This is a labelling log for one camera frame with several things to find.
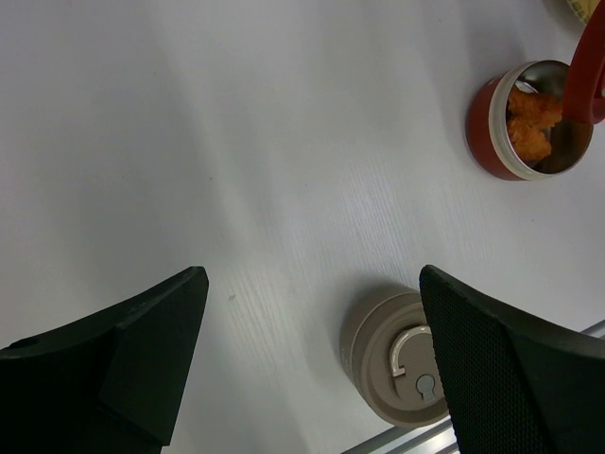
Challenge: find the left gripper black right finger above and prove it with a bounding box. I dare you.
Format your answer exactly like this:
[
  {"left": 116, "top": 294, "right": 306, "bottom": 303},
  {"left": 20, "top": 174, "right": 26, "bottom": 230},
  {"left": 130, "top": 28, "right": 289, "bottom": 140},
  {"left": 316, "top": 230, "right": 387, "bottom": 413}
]
[{"left": 419, "top": 266, "right": 604, "bottom": 453}]

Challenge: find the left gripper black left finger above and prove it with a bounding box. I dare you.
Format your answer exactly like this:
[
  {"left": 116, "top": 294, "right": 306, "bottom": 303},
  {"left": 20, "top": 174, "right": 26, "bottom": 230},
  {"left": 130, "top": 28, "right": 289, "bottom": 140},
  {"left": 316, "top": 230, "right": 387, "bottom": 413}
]
[{"left": 1, "top": 267, "right": 209, "bottom": 453}]

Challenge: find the beige round lid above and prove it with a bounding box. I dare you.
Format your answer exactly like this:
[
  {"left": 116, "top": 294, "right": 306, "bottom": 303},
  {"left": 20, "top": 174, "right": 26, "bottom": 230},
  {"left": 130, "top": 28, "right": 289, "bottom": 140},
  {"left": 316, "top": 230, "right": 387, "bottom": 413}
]
[{"left": 353, "top": 318, "right": 449, "bottom": 428}]

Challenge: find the orange fried food piece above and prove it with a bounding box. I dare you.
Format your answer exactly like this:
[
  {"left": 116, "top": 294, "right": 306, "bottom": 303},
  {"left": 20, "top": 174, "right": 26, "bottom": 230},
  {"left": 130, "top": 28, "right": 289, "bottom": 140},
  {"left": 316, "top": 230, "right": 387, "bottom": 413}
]
[{"left": 507, "top": 117, "right": 552, "bottom": 162}]

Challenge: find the red round lid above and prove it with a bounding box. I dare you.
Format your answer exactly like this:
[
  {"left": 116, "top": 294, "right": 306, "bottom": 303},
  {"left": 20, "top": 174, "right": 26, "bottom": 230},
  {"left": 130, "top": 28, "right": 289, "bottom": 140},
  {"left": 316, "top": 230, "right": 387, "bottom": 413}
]
[{"left": 562, "top": 4, "right": 604, "bottom": 125}]

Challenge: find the red steel bowl container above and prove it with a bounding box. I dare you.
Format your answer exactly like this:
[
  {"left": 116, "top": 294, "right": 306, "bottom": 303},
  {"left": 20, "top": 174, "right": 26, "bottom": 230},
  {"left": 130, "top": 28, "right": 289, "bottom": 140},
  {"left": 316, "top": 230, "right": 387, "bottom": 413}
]
[{"left": 465, "top": 61, "right": 594, "bottom": 181}]

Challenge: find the round bamboo tray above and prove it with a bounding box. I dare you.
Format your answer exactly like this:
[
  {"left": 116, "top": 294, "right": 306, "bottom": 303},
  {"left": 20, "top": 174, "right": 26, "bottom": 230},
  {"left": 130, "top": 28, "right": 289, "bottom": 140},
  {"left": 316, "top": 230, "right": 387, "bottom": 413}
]
[{"left": 564, "top": 0, "right": 600, "bottom": 25}]

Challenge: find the aluminium front rail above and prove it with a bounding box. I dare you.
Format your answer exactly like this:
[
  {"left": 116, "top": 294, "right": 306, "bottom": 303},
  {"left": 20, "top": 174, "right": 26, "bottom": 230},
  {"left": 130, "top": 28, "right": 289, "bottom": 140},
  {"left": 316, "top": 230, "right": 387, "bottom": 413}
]
[{"left": 339, "top": 319, "right": 605, "bottom": 454}]

